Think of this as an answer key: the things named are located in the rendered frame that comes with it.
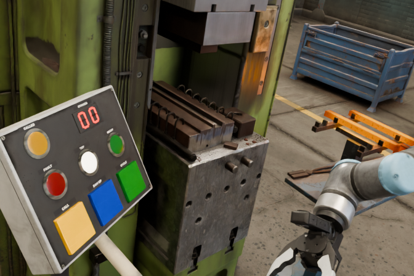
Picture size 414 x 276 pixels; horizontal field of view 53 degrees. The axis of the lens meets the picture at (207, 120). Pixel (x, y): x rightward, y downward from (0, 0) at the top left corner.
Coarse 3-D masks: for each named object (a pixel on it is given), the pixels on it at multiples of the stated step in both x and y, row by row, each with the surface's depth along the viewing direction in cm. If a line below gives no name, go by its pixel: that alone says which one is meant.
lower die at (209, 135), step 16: (160, 96) 154; (160, 112) 144; (176, 112) 143; (192, 112) 143; (208, 112) 145; (160, 128) 142; (176, 128) 135; (192, 128) 136; (208, 128) 135; (224, 128) 141; (192, 144) 133; (208, 144) 138
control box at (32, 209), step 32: (96, 96) 95; (32, 128) 78; (64, 128) 84; (96, 128) 92; (128, 128) 102; (0, 160) 73; (32, 160) 76; (64, 160) 83; (128, 160) 100; (0, 192) 76; (32, 192) 75; (64, 192) 81; (32, 224) 75; (96, 224) 87; (32, 256) 78; (64, 256) 78
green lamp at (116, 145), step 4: (112, 136) 96; (116, 136) 97; (112, 140) 96; (116, 140) 97; (120, 140) 98; (112, 144) 95; (116, 144) 97; (120, 144) 98; (112, 148) 95; (116, 148) 96; (120, 148) 97; (116, 152) 96; (120, 152) 97
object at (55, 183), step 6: (54, 174) 80; (60, 174) 81; (48, 180) 78; (54, 180) 79; (60, 180) 81; (48, 186) 78; (54, 186) 79; (60, 186) 80; (54, 192) 79; (60, 192) 80
